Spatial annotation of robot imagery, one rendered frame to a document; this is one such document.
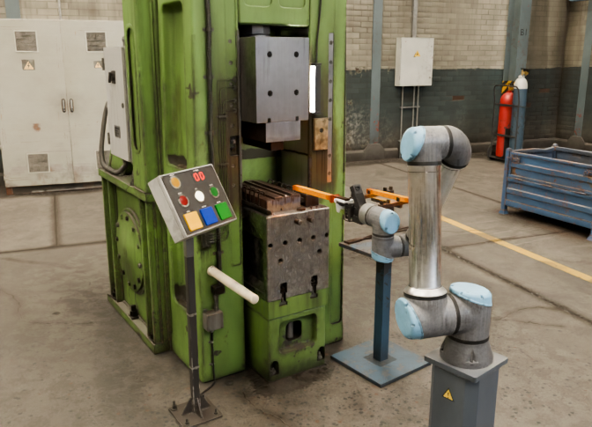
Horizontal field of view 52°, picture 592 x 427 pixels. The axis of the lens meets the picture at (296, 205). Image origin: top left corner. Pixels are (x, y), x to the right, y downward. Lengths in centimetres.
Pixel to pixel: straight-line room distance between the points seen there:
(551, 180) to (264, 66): 417
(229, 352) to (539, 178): 418
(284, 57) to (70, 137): 541
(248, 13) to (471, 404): 198
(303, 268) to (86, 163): 536
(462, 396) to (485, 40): 921
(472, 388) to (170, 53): 214
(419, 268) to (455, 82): 877
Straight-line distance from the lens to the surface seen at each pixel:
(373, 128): 998
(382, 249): 246
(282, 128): 297
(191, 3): 291
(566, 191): 639
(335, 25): 331
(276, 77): 294
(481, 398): 236
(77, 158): 812
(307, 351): 336
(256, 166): 348
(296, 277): 313
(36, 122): 807
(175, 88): 324
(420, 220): 209
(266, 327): 318
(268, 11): 308
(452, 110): 1078
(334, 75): 331
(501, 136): 1028
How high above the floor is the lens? 168
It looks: 14 degrees down
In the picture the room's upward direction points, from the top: straight up
